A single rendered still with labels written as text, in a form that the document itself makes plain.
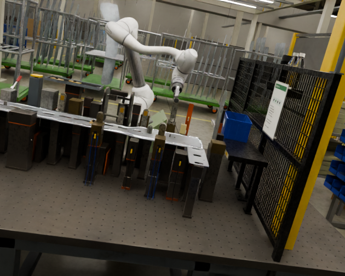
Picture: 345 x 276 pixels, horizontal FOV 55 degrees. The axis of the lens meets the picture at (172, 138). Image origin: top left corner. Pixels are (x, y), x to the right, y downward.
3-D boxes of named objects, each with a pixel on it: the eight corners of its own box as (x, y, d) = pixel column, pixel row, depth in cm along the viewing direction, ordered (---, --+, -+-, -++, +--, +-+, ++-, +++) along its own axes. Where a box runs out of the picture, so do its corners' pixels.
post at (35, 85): (23, 139, 234) (28, 76, 222) (28, 136, 241) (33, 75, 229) (34, 141, 234) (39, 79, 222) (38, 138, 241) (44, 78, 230)
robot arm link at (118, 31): (125, 34, 236) (134, 29, 246) (104, 19, 235) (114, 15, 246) (119, 49, 244) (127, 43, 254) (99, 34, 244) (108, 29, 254)
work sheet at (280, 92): (272, 141, 180) (288, 84, 172) (262, 130, 202) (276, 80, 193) (276, 141, 180) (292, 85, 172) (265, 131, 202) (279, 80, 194)
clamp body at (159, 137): (142, 199, 182) (154, 139, 173) (144, 190, 194) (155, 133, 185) (154, 201, 183) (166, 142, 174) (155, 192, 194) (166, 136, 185)
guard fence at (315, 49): (299, 214, 374) (360, 32, 321) (287, 213, 372) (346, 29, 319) (259, 170, 502) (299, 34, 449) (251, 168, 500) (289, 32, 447)
